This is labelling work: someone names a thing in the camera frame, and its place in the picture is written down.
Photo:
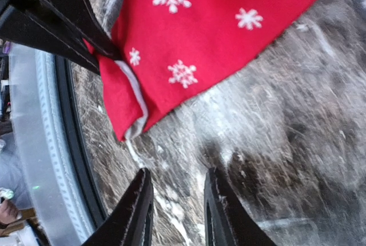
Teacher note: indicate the operator hand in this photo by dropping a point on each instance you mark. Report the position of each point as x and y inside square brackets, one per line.
[9, 213]

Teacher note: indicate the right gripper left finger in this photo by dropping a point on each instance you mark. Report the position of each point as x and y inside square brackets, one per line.
[131, 222]

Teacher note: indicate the white slotted cable duct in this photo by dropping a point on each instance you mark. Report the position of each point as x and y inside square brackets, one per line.
[75, 224]

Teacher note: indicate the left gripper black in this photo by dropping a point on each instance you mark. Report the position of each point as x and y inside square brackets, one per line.
[19, 28]

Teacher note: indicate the person in blue shirt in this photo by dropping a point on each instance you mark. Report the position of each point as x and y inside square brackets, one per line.
[13, 184]

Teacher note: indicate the red Santa Christmas sock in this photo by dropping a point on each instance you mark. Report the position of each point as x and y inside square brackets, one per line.
[172, 50]

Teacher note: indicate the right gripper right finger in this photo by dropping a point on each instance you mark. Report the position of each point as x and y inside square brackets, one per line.
[226, 220]

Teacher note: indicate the black front rail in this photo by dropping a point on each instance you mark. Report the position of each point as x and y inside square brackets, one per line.
[80, 164]

